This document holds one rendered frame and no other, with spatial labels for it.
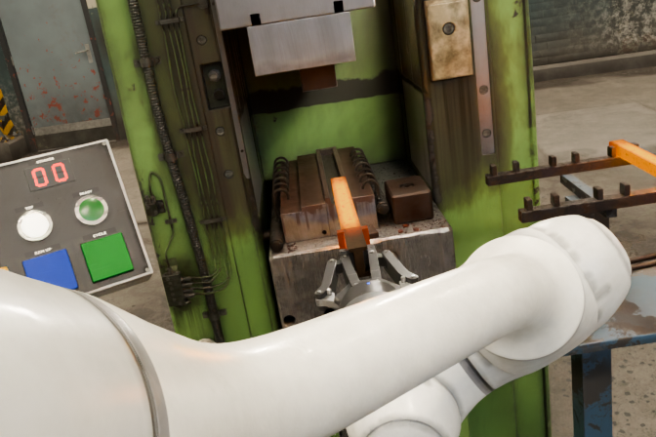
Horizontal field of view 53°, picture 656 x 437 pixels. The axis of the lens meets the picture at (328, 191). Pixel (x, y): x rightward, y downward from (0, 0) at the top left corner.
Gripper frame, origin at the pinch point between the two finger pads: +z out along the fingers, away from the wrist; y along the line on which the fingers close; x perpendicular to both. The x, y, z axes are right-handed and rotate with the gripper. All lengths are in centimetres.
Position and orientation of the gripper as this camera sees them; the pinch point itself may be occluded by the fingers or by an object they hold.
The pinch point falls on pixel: (356, 250)
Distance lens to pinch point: 93.3
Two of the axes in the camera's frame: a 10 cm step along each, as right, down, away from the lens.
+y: 9.9, -1.6, 0.1
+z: -0.6, -3.2, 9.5
